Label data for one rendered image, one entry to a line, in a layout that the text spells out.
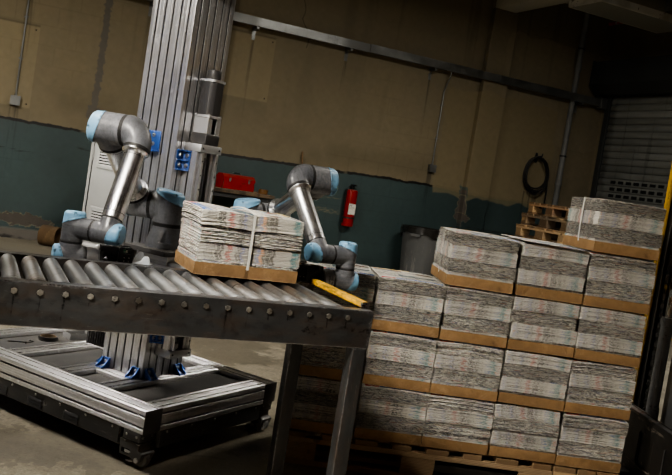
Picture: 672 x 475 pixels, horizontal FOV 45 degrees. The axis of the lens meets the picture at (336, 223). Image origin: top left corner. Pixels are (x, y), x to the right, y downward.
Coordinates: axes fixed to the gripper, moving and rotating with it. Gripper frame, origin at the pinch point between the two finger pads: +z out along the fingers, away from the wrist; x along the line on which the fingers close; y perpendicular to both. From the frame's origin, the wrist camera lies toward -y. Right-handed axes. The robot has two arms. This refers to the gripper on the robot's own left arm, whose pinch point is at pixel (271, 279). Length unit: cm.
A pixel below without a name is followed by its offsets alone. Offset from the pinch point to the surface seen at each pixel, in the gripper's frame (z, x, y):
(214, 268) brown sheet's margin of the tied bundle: 29.7, 23.2, 5.0
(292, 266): 1.6, 22.7, 8.4
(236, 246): 23.0, 22.6, 13.2
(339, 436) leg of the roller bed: -7, 62, -39
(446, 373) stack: -82, 4, -32
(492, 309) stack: -96, 9, -2
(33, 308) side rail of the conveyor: 89, 63, -5
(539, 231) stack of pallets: -508, -490, 19
